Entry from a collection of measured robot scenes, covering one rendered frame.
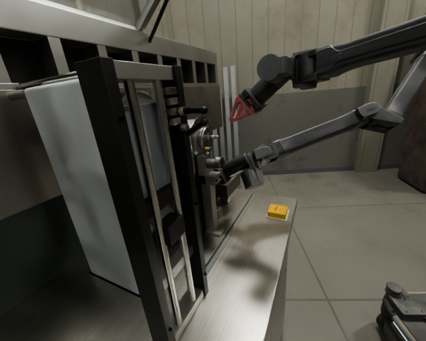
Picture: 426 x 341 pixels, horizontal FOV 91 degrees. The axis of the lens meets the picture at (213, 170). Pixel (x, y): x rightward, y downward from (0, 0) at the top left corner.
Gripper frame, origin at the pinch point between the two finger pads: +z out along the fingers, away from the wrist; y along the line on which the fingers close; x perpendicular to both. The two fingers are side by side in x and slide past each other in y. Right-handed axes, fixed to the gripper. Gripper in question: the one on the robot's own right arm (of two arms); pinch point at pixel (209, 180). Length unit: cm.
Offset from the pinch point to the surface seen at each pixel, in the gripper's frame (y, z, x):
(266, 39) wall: 268, -15, 101
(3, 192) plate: -49, 19, 28
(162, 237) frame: -44.3, -16.7, 0.5
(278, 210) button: 8.5, -14.8, -25.4
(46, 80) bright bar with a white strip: -38, -4, 42
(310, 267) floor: 80, 20, -113
